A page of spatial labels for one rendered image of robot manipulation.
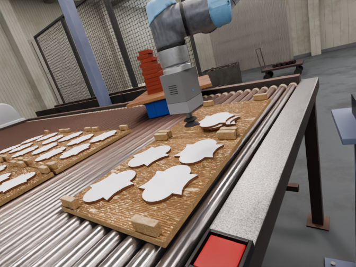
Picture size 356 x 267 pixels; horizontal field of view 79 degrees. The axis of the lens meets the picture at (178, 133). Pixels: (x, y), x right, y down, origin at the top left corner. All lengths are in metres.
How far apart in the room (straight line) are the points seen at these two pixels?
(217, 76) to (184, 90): 5.22
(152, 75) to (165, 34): 0.91
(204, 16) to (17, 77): 6.48
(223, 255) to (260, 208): 0.13
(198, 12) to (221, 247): 0.46
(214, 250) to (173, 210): 0.12
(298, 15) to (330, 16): 1.02
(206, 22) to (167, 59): 0.12
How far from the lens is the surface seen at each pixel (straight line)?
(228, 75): 5.73
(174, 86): 0.55
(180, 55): 0.55
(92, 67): 2.53
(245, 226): 0.42
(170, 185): 0.51
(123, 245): 0.46
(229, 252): 0.37
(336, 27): 10.17
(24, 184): 0.98
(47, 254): 0.56
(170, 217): 0.44
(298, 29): 10.09
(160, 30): 0.56
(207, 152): 0.62
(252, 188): 0.50
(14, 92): 6.74
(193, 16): 0.55
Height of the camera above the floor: 1.20
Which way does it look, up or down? 18 degrees down
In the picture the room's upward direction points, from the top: 16 degrees counter-clockwise
